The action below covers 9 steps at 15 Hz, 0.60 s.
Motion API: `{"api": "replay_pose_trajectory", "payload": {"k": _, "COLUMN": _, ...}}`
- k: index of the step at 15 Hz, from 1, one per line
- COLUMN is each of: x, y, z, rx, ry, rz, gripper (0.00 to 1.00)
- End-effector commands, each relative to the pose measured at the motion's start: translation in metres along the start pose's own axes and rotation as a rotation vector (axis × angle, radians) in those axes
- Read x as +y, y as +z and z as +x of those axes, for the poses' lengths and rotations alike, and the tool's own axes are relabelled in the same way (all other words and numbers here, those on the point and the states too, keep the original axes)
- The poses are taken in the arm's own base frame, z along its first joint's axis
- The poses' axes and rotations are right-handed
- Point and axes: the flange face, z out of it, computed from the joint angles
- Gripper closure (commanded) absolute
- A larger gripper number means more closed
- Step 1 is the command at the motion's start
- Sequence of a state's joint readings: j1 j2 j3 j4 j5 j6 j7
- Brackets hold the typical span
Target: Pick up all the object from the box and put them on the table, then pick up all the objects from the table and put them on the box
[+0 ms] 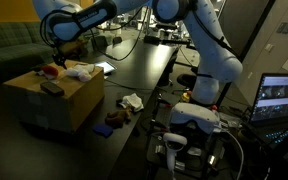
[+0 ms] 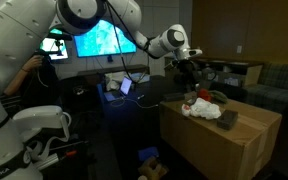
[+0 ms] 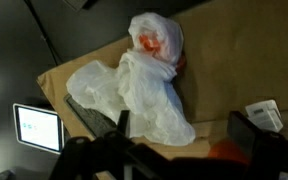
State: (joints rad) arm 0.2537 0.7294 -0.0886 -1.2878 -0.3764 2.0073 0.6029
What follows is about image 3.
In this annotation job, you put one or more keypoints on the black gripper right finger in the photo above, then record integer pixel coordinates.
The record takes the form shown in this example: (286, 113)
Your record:
(245, 136)

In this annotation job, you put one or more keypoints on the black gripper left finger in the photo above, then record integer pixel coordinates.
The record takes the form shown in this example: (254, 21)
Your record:
(124, 123)

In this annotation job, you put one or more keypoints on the orange plush toy with tag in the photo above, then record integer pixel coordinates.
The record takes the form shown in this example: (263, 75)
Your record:
(225, 151)

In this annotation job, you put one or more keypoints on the large brown cardboard box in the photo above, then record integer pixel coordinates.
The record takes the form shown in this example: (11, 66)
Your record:
(244, 50)

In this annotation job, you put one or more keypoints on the black felt whiteboard eraser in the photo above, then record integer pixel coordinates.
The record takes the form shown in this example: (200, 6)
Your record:
(90, 118)

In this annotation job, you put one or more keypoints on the white crumpled plastic bag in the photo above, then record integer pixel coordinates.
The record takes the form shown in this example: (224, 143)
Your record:
(144, 90)

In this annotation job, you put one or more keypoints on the lit tablet screen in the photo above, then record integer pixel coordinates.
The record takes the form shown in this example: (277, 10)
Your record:
(39, 128)

